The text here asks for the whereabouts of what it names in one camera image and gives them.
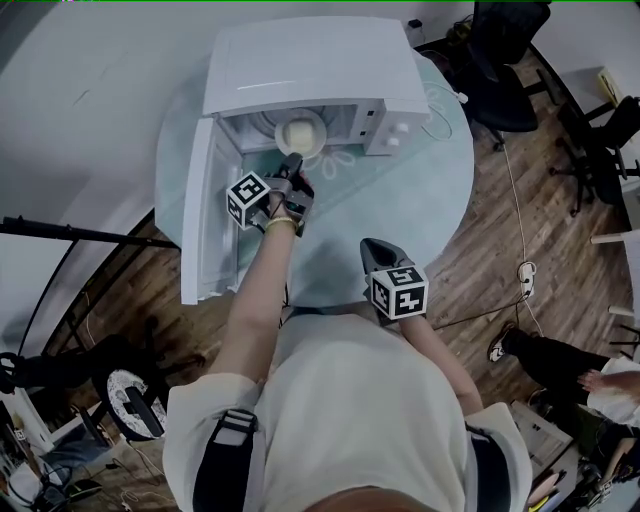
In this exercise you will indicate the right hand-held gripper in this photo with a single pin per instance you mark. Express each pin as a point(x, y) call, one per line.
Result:
point(400, 295)

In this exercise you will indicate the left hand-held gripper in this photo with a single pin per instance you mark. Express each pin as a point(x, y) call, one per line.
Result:
point(246, 197)

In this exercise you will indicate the white round dish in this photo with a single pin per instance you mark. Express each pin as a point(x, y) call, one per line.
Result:
point(316, 145)

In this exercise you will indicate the white microwave appliance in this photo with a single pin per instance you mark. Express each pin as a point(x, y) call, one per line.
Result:
point(310, 60)

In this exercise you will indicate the person's right forearm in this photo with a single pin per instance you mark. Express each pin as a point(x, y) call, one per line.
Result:
point(440, 365)

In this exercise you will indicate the person's left forearm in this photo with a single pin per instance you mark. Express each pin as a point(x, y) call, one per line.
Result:
point(252, 310)

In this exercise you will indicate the person's left hand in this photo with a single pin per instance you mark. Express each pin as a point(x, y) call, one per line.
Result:
point(278, 205)

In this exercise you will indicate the pale yellow food block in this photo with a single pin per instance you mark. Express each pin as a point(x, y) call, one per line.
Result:
point(299, 132)

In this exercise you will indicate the white power strip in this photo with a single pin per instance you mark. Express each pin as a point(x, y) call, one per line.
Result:
point(526, 280)

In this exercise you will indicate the person's white shirt torso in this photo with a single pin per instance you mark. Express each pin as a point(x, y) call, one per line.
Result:
point(360, 410)

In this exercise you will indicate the black office chair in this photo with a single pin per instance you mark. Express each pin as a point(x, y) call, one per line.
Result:
point(600, 160)
point(505, 95)

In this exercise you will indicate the black light stand pole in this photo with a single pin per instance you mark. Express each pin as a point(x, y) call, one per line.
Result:
point(75, 232)

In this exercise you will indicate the flat cardboard box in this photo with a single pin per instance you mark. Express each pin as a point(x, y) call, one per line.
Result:
point(542, 435)

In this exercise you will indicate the white side table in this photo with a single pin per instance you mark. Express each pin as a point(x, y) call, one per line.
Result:
point(631, 280)

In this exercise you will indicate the black wall adapter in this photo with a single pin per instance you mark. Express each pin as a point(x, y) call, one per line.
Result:
point(414, 23)

